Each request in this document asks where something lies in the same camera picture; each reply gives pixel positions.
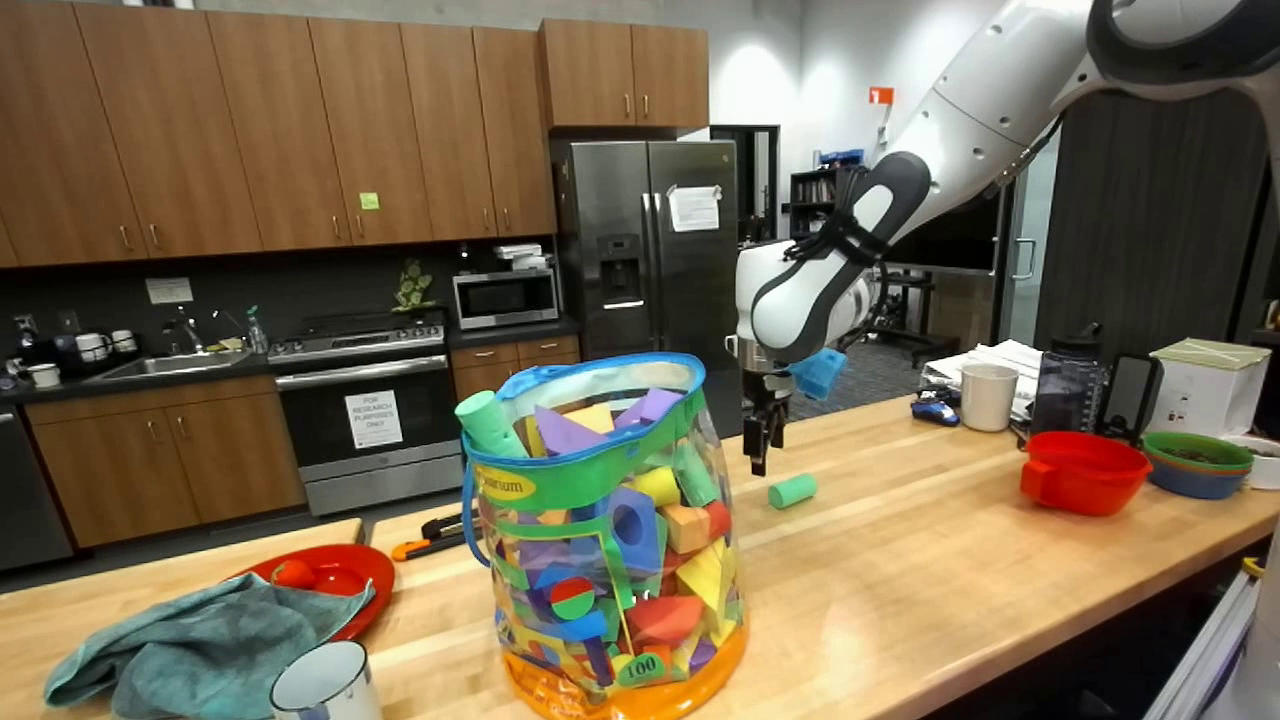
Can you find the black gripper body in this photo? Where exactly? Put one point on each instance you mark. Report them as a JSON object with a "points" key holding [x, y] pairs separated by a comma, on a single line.
{"points": [[765, 402]]}

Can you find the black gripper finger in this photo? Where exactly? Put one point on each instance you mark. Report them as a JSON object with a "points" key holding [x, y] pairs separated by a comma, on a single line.
{"points": [[777, 428], [758, 450]]}

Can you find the green foam block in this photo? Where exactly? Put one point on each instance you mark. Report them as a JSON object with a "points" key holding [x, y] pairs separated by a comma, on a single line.
{"points": [[790, 495]]}

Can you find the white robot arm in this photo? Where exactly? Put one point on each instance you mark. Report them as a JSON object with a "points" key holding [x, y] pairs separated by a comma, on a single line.
{"points": [[977, 126]]}

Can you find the clear bag of foam blocks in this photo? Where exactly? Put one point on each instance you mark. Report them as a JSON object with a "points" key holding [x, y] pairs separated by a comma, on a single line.
{"points": [[598, 502]]}

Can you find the white mug on right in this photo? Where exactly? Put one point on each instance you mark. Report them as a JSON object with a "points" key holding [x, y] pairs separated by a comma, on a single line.
{"points": [[986, 398]]}

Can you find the stainless steel refrigerator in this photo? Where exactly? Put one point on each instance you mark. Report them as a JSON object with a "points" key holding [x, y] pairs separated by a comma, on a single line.
{"points": [[648, 238]]}

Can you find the microwave oven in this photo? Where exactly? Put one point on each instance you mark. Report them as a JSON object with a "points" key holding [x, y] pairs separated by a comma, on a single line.
{"points": [[507, 296]]}

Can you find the black orange tool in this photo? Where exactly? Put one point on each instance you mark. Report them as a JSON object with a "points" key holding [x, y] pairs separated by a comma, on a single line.
{"points": [[432, 533]]}

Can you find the black phone stand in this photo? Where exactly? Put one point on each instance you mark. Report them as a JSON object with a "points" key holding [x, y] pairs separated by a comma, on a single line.
{"points": [[1129, 398]]}

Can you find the stainless steel oven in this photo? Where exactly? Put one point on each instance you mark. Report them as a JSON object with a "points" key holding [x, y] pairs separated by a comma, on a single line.
{"points": [[370, 415]]}

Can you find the green and blue bowl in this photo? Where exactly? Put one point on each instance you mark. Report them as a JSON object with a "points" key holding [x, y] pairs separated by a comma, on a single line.
{"points": [[1199, 464]]}

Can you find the white box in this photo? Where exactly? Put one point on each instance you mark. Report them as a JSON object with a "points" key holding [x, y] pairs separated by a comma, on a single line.
{"points": [[1210, 384]]}

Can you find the red plate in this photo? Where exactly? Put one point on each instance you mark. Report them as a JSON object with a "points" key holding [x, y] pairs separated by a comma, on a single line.
{"points": [[336, 571]]}

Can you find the white enamel mug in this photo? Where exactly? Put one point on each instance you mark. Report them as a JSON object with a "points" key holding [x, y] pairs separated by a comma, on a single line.
{"points": [[329, 682]]}

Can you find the teal cloth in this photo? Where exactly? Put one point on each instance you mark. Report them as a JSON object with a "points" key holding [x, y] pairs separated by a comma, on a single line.
{"points": [[206, 652]]}

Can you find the lower wooden cabinets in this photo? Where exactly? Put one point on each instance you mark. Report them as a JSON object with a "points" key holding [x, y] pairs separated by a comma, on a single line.
{"points": [[164, 456]]}

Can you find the wooden cabinets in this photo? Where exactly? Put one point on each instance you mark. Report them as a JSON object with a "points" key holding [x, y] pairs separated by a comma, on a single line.
{"points": [[152, 135], [164, 456]]}

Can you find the upper wooden cabinets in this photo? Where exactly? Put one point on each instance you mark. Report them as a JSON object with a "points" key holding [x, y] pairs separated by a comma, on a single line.
{"points": [[152, 135]]}

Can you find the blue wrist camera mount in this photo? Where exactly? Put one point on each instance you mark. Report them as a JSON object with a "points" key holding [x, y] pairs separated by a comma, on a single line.
{"points": [[817, 375]]}

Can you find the red bowl with handle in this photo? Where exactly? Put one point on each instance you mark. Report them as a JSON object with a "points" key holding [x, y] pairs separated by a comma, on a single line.
{"points": [[1080, 472]]}

